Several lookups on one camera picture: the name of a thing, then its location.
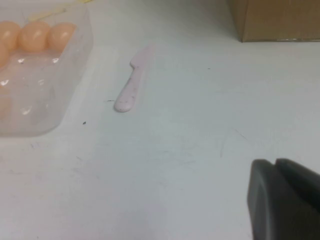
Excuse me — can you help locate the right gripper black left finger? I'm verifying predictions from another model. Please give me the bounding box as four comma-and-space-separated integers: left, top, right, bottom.
246, 158, 320, 240

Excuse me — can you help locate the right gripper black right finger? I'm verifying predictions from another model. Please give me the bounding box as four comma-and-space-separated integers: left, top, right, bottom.
274, 157, 320, 201

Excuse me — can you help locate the brown cardboard box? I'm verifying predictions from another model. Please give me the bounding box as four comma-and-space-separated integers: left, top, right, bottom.
228, 0, 320, 43

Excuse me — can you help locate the clear plastic egg box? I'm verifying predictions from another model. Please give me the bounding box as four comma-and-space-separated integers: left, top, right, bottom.
0, 6, 95, 138

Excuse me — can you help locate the orange plastic egg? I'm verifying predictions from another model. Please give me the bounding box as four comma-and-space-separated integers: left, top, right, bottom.
17, 20, 52, 53
0, 41, 12, 69
0, 20, 21, 50
47, 21, 77, 52

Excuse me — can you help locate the pink plastic knife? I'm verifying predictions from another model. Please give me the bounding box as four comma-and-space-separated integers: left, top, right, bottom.
114, 44, 157, 113

